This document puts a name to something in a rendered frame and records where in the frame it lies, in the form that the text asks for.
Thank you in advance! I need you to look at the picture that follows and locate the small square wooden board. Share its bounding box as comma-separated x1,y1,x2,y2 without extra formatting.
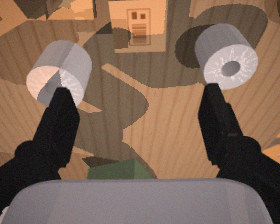
48,0,96,20

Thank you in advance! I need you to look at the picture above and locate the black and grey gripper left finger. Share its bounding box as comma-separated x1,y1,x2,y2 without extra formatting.
0,87,80,215

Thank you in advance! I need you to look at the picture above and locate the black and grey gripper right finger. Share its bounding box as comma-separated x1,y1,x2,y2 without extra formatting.
198,83,280,213

